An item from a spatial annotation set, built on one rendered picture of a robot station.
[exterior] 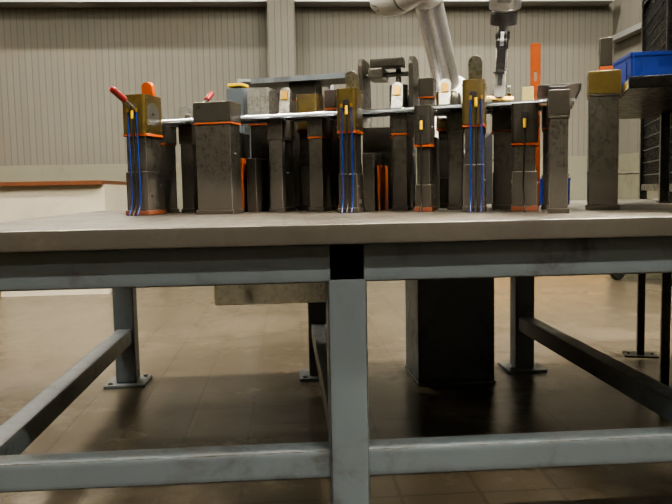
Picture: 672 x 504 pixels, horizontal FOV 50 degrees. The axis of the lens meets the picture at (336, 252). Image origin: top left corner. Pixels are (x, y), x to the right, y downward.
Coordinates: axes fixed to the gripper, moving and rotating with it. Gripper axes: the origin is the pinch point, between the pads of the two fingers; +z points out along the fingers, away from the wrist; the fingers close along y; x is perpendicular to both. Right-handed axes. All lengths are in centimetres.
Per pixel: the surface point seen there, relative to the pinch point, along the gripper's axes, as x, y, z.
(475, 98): -4.9, 25.3, -1.6
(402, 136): -26.8, 9.0, 14.0
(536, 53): 9.6, -19.0, -5.5
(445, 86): -17.4, -15.5, 4.4
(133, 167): -105, 29, 21
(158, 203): -100, 27, 33
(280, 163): -65, 12, 23
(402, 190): -25.8, 14.3, 29.0
